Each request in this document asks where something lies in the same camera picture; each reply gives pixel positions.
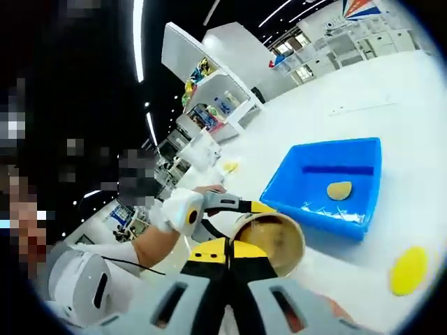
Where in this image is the white pillar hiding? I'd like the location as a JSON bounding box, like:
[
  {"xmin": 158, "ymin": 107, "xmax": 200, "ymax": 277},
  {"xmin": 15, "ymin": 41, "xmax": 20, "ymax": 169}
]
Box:
[{"xmin": 204, "ymin": 21, "xmax": 272, "ymax": 103}]

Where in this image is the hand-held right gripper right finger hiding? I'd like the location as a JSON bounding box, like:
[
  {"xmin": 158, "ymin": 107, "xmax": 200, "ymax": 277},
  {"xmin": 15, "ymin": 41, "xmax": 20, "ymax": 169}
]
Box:
[{"xmin": 228, "ymin": 240, "xmax": 360, "ymax": 335}]

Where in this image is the yellow potato chip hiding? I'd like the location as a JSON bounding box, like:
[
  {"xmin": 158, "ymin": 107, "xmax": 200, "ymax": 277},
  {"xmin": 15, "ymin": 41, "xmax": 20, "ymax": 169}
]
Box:
[{"xmin": 326, "ymin": 180, "xmax": 353, "ymax": 202}]

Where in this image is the yellow container lid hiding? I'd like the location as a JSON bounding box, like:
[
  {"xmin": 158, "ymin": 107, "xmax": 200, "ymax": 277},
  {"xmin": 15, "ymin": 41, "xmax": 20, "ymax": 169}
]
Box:
[{"xmin": 388, "ymin": 245, "xmax": 431, "ymax": 298}]

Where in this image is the white worn device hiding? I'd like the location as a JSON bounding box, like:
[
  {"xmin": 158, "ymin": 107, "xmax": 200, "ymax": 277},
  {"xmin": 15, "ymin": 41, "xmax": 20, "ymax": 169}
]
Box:
[{"xmin": 47, "ymin": 249, "xmax": 114, "ymax": 328}]

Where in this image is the blue plastic box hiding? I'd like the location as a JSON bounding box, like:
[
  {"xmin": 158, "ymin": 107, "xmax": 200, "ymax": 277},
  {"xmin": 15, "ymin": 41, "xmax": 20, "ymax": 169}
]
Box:
[{"xmin": 259, "ymin": 136, "xmax": 382, "ymax": 243}]

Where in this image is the dark tall chip container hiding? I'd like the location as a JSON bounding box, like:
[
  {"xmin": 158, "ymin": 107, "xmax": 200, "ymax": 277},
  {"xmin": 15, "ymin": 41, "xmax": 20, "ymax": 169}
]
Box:
[{"xmin": 230, "ymin": 211, "xmax": 307, "ymax": 279}]

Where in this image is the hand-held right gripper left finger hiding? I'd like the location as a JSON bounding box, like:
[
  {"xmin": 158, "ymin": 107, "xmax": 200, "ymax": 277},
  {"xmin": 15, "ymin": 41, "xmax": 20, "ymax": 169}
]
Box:
[{"xmin": 101, "ymin": 238, "xmax": 231, "ymax": 335}]

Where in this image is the striped wall graphic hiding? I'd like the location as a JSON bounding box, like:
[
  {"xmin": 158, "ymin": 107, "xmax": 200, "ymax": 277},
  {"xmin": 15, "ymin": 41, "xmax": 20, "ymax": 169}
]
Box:
[{"xmin": 339, "ymin": 0, "xmax": 382, "ymax": 22}]

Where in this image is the clear plastic bag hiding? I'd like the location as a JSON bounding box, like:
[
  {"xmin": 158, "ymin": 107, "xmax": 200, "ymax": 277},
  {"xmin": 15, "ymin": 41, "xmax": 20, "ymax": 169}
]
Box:
[{"xmin": 184, "ymin": 131, "xmax": 225, "ymax": 172}]

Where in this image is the pile of snack bags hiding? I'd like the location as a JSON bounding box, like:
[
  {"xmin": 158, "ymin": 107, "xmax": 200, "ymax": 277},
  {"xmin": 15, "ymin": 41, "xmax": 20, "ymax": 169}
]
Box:
[{"xmin": 184, "ymin": 57, "xmax": 218, "ymax": 105}]

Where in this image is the black cable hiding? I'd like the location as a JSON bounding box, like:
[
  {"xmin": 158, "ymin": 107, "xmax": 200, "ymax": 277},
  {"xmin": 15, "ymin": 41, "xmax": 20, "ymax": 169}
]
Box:
[{"xmin": 100, "ymin": 255, "xmax": 168, "ymax": 277}]

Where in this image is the person's left hand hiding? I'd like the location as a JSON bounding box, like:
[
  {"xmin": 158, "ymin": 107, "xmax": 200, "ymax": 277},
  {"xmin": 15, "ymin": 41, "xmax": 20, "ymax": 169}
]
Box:
[{"xmin": 193, "ymin": 184, "xmax": 228, "ymax": 195}]

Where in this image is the row of white cabinets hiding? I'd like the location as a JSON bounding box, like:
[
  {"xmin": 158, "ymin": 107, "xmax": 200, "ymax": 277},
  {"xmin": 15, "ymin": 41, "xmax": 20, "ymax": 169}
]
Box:
[{"xmin": 274, "ymin": 19, "xmax": 423, "ymax": 85}]

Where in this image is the white display shelf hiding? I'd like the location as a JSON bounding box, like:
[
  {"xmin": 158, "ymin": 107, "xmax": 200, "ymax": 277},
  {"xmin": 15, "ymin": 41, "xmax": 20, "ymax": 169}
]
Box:
[{"xmin": 161, "ymin": 21, "xmax": 265, "ymax": 141}]

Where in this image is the person's right hand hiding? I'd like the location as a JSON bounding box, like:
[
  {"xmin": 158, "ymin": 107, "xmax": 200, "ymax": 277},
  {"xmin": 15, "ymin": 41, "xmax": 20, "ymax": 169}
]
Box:
[{"xmin": 318, "ymin": 297, "xmax": 356, "ymax": 328}]

